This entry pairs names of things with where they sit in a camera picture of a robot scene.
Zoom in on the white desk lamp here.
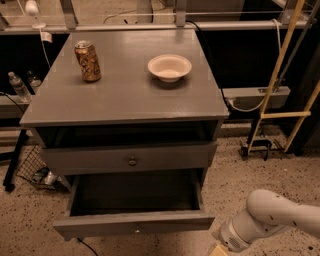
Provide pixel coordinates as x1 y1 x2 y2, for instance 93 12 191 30
25 0 46 30

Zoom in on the white paper bowl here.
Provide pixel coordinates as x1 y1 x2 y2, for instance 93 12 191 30
147 54 192 83

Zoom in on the grey top drawer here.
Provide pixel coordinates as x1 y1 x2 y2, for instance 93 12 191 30
40 142 217 175

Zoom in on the black floor cable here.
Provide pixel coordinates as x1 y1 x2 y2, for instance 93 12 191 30
76 237 100 256

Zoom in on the wire mesh basket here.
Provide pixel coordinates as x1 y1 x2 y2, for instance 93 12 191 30
17 145 68 192

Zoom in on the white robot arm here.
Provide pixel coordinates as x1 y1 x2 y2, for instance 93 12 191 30
209 189 320 256

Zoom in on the black table leg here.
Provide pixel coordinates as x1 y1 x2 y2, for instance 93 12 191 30
0 129 28 192

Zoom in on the grey wooden drawer cabinet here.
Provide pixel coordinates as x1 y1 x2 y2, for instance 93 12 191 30
19 29 230 241

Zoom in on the grey metal rail frame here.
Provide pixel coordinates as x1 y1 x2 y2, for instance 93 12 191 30
0 0 317 34

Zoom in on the white cable on rail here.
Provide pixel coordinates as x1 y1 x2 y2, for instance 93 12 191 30
227 18 283 113

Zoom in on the yellow wooden ladder frame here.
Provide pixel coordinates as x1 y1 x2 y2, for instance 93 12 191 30
245 0 320 155

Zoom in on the gold soda can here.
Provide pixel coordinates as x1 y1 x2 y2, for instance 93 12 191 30
74 40 101 83

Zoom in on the grey drawer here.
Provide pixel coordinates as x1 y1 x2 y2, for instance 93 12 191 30
40 142 217 175
54 169 214 240

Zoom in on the clear plastic water bottle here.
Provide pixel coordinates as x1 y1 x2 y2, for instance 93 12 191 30
8 72 31 103

